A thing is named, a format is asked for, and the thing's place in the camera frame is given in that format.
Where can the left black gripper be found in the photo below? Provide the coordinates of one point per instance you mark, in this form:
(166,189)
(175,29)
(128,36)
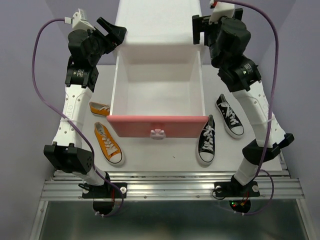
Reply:
(116,35)

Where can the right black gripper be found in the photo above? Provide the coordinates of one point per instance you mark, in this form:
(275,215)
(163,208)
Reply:
(202,24)

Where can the dark pink drawer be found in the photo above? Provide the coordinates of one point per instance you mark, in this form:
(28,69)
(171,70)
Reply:
(158,92)

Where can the black sneaker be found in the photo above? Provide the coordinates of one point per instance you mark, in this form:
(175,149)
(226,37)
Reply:
(231,121)
(205,150)

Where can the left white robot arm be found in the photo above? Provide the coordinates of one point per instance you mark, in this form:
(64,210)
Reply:
(66,153)

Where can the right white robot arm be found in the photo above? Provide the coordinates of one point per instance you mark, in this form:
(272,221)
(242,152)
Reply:
(227,37)

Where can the white plastic drawer cabinet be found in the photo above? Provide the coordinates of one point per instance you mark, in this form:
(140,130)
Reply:
(158,31)

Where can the orange sneaker near cabinet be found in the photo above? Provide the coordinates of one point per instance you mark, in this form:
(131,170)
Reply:
(99,109)

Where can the orange sneaker front left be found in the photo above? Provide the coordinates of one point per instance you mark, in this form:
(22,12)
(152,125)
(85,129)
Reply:
(109,147)

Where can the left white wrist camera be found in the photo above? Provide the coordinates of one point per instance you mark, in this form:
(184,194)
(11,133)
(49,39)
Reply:
(79,21)

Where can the aluminium mounting rail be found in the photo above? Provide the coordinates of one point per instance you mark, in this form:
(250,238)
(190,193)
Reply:
(170,186)

